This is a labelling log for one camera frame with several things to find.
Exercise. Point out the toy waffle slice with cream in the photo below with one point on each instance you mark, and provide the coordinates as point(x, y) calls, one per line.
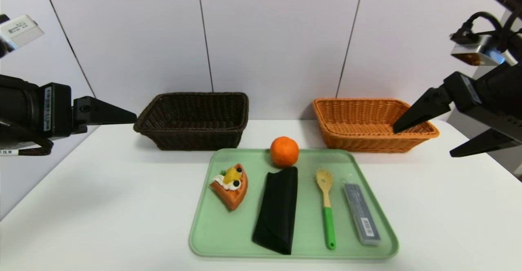
point(234, 195)

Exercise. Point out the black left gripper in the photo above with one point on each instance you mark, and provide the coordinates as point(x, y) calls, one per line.
point(56, 108)

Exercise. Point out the grey pencil lead case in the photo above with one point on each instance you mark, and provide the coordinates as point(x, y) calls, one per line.
point(363, 218)

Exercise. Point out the orange fruit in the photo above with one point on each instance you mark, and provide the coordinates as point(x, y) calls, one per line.
point(284, 152)

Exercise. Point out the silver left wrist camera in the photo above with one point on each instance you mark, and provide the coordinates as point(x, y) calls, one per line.
point(20, 32)

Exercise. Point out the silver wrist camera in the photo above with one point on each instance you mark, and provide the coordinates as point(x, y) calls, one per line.
point(477, 52)
point(20, 32)

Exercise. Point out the light green plastic tray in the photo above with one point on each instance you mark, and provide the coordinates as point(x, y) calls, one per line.
point(228, 230)

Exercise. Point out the dark brown wicker basket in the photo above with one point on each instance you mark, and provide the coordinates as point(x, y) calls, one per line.
point(195, 140)

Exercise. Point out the black glasses pouch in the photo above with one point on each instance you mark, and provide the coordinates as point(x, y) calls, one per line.
point(277, 209)

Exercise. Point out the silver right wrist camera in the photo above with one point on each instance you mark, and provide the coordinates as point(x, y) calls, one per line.
point(477, 52)

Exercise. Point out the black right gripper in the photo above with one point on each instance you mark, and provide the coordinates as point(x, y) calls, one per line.
point(466, 92)

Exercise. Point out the orange wicker basket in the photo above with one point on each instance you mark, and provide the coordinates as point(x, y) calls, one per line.
point(367, 142)

